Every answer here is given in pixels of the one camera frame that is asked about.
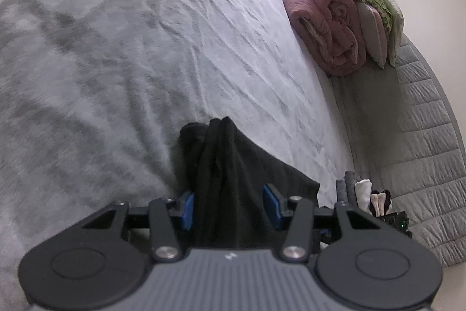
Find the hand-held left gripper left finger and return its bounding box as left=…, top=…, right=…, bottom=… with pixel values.
left=78, top=191, right=195, bottom=262

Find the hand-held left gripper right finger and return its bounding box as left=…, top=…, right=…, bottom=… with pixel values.
left=263, top=183, right=379, bottom=262

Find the black t-shirt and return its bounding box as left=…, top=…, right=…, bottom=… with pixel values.
left=179, top=117, right=321, bottom=249

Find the beige and black garment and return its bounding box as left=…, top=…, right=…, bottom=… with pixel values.
left=369, top=189, right=392, bottom=217

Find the white folded garment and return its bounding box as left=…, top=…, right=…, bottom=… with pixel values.
left=355, top=179, right=373, bottom=210

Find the grey quilted headboard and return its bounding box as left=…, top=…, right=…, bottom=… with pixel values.
left=329, top=36, right=466, bottom=266

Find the pale pillow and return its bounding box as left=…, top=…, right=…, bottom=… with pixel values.
left=379, top=0, right=405, bottom=67

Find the pink folded quilt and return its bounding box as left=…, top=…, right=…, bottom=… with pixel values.
left=271, top=0, right=388, bottom=78

